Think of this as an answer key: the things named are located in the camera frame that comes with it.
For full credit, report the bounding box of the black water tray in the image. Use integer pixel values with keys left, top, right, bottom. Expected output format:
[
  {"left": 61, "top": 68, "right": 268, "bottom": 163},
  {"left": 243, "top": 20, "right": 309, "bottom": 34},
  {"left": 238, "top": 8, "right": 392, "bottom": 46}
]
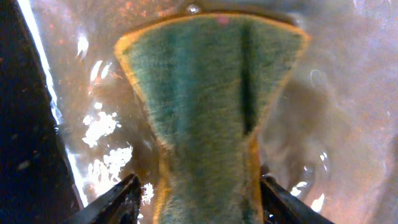
[{"left": 1, "top": 1, "right": 397, "bottom": 223}]

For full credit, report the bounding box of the green yellow sponge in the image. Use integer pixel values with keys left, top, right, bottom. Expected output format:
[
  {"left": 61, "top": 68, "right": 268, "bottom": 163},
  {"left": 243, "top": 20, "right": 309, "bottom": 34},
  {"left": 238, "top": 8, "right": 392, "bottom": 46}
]
[{"left": 114, "top": 12, "right": 309, "bottom": 223}]

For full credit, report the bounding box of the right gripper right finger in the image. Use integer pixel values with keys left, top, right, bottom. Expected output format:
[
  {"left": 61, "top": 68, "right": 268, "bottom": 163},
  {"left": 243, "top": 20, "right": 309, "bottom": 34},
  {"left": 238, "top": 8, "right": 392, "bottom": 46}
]
[{"left": 260, "top": 175, "right": 334, "bottom": 224}]

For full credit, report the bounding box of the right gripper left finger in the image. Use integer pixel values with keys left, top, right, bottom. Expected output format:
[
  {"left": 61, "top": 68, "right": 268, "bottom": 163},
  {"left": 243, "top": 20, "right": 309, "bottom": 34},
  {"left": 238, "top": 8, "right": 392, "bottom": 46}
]
[{"left": 62, "top": 174, "right": 142, "bottom": 224}]

